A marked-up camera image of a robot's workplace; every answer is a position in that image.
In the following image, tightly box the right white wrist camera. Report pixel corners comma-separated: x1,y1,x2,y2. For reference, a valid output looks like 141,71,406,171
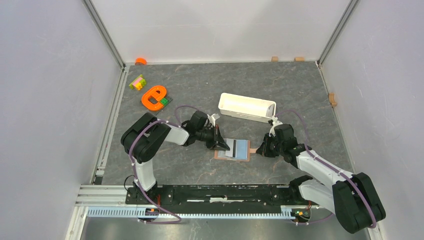
268,116,283,137

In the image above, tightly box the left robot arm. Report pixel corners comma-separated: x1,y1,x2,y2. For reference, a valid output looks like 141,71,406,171
120,110,231,204

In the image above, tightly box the orange round cap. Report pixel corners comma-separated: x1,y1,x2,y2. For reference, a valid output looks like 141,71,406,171
134,57,147,65

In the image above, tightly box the orange letter-shaped plastic piece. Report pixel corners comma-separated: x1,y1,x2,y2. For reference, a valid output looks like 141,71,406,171
141,85,168,112

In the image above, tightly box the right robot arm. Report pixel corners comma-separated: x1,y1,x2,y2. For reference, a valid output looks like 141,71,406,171
256,121,387,234

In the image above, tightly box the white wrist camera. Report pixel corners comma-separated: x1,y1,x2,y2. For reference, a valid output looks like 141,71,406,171
268,116,283,137
207,113,220,127

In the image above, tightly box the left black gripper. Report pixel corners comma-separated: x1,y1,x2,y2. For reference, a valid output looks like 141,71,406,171
196,124,230,152

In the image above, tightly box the blue toothed cable rail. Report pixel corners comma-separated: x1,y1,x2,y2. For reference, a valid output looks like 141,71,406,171
86,206,296,220

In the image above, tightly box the small wooden block right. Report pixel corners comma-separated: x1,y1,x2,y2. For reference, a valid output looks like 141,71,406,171
294,56,305,62

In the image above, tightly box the colourful toy brick stack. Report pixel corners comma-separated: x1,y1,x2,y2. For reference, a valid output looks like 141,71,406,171
128,74,147,91

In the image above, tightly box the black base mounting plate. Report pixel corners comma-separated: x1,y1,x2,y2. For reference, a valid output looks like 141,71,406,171
125,184,323,215

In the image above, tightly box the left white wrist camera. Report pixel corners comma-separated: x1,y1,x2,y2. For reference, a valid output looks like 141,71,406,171
207,113,220,127

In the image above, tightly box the green brick on dark plate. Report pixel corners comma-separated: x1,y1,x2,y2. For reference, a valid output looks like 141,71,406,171
153,96,174,115

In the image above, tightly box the curved wooden piece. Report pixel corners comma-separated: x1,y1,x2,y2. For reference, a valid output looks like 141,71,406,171
328,92,338,108

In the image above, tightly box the brown leather card holder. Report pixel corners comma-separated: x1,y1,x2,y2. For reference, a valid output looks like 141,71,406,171
214,138,258,162

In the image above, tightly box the white plastic tray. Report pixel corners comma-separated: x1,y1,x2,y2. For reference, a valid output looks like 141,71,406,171
218,93,277,123

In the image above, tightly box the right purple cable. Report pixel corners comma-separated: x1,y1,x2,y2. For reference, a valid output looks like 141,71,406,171
273,109,378,229

